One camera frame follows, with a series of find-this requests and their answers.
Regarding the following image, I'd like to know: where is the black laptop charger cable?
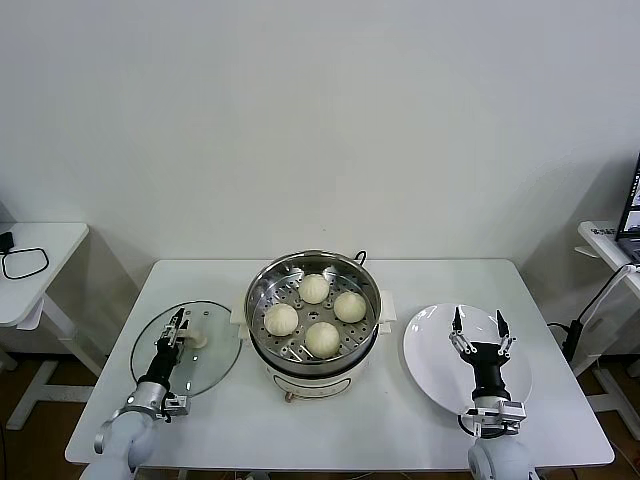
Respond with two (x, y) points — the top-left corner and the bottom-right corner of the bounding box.
(574, 264), (632, 324)

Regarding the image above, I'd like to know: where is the white steamed baozi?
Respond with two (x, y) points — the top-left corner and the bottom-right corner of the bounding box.
(332, 291), (368, 324)
(263, 303), (300, 337)
(298, 273), (331, 305)
(305, 321), (342, 357)

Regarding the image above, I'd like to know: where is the black looped cable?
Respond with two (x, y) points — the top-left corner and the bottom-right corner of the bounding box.
(0, 247), (50, 281)

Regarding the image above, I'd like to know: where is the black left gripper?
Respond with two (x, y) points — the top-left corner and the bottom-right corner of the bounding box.
(143, 307), (187, 389)

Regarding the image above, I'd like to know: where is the stainless steel steamer basket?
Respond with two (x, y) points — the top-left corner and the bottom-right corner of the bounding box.
(243, 252), (382, 369)

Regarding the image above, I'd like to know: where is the white round plate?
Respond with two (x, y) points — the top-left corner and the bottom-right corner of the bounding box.
(402, 302), (534, 421)

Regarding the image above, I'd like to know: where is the steel steamer pot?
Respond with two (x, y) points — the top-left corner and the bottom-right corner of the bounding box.
(228, 288), (399, 404)

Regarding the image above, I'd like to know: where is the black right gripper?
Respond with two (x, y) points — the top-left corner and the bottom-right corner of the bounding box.
(447, 306), (518, 396)

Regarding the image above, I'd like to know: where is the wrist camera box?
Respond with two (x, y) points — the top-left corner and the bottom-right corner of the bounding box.
(460, 398), (528, 440)
(160, 393), (193, 424)

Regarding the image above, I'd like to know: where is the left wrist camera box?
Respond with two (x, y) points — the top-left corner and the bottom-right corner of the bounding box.
(160, 393), (193, 424)

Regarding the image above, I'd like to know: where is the black laptop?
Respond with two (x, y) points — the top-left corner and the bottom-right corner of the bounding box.
(613, 149), (640, 264)

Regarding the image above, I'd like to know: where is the white side table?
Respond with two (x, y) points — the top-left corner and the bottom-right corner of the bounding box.
(0, 222), (109, 432)

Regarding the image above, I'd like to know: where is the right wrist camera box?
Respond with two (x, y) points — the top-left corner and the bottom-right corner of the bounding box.
(460, 398), (528, 440)

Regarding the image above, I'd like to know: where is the glass lid with cream handle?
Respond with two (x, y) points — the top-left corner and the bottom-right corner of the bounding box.
(129, 299), (244, 401)

